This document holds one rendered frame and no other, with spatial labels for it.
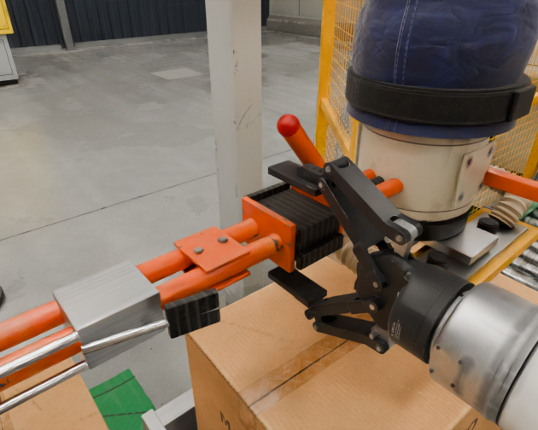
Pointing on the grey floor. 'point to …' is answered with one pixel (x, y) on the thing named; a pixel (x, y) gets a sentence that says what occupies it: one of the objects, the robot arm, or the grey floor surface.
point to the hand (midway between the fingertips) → (283, 225)
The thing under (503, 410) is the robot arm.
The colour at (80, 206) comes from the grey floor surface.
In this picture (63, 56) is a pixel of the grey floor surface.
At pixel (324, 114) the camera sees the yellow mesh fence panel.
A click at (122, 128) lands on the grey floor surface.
